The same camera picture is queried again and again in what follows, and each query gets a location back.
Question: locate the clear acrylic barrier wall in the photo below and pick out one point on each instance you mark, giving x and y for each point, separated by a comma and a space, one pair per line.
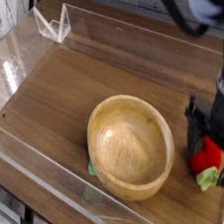
48, 91

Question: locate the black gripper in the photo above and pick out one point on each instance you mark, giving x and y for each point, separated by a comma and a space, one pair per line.
204, 118

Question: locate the red plush strawberry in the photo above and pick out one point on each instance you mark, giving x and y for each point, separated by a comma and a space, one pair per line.
206, 164

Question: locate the green object behind bowl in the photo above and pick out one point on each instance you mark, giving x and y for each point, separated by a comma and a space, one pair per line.
91, 169

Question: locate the wooden bowl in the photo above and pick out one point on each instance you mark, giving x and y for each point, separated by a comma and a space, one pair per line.
130, 146

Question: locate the clear acrylic corner bracket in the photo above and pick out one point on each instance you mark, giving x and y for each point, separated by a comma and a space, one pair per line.
53, 30

